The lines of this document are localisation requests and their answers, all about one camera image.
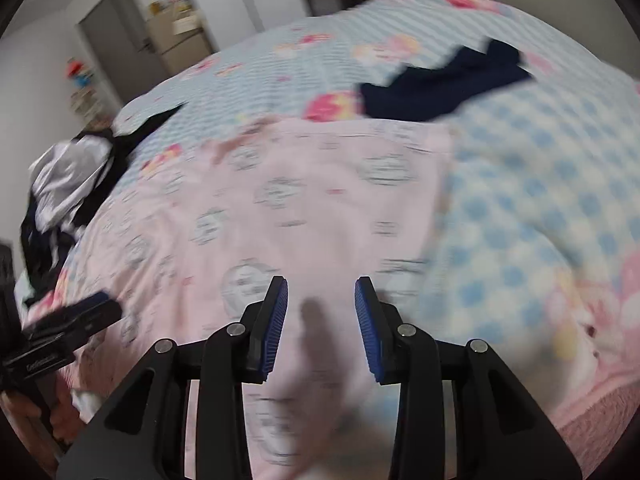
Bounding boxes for person's left hand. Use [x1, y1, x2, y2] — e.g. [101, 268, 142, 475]
[0, 382, 83, 446]

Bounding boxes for beige cabinet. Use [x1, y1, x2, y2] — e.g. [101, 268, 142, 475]
[145, 7, 221, 78]

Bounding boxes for navy garment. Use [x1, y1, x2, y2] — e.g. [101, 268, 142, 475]
[360, 37, 533, 122]

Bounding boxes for blue checked cartoon blanket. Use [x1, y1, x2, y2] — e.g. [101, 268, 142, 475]
[12, 0, 640, 436]

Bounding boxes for white garment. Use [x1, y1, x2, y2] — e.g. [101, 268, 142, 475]
[27, 140, 113, 233]

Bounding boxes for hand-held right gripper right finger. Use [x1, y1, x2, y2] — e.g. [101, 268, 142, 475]
[354, 276, 583, 480]

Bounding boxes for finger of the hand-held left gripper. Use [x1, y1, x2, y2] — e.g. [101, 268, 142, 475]
[22, 301, 123, 356]
[60, 291, 112, 317]

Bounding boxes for red and blue toy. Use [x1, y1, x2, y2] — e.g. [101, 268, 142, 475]
[65, 57, 96, 91]

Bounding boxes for black garment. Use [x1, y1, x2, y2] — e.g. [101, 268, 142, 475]
[20, 102, 188, 306]

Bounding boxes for grey door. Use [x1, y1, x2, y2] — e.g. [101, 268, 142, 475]
[75, 0, 171, 116]

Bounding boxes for white shelf rack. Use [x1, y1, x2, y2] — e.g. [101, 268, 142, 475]
[67, 87, 108, 131]

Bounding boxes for pink printed pajama pants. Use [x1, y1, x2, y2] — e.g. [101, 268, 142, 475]
[65, 115, 453, 480]

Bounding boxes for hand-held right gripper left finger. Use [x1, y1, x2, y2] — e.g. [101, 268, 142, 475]
[56, 275, 289, 480]

